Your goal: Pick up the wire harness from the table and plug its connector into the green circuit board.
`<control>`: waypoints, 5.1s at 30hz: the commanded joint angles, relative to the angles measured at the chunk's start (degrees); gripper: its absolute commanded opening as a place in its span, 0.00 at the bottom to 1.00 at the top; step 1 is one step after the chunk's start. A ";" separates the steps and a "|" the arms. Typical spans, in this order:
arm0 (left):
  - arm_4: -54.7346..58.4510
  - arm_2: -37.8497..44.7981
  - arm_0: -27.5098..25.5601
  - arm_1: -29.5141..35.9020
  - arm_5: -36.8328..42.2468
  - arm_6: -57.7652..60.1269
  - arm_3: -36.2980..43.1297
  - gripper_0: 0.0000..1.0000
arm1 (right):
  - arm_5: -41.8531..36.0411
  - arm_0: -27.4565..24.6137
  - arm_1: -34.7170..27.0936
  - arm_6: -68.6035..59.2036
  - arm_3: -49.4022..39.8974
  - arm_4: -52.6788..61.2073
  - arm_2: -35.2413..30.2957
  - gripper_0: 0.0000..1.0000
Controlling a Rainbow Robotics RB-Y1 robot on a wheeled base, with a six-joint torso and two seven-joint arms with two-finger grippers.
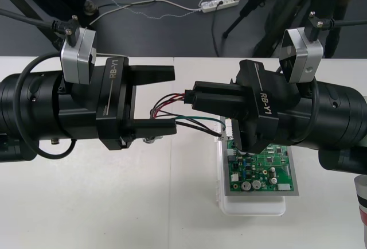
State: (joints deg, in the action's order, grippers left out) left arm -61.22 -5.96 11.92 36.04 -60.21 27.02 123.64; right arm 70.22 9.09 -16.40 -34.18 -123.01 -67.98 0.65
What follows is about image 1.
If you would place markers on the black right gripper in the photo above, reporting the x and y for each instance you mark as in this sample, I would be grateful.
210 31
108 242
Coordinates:
263 97

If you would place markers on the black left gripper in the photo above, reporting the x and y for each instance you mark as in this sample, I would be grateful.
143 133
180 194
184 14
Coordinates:
114 102

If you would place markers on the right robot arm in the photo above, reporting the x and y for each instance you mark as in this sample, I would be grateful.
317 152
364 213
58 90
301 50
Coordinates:
338 111

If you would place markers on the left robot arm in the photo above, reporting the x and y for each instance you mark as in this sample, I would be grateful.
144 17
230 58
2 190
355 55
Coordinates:
34 102

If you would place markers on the dark tripod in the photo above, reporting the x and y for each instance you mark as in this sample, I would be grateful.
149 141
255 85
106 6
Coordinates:
268 42

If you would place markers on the white power strip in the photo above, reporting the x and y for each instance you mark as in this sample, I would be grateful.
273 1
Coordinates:
218 3

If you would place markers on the black slanted stand pole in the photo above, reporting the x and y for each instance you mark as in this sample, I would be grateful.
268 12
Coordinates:
25 0

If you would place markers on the left arm wrist camera box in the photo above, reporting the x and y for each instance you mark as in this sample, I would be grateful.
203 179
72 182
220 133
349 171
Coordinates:
76 59

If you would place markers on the arm wrist camera box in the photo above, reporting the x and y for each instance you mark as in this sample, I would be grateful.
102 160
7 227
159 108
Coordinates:
309 59
76 59

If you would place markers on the green circuit board grey frame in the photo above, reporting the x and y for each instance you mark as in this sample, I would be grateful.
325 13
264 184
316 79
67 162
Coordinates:
282 163

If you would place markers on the right arm wrist camera box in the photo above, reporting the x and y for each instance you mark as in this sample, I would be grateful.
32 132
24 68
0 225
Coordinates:
309 59

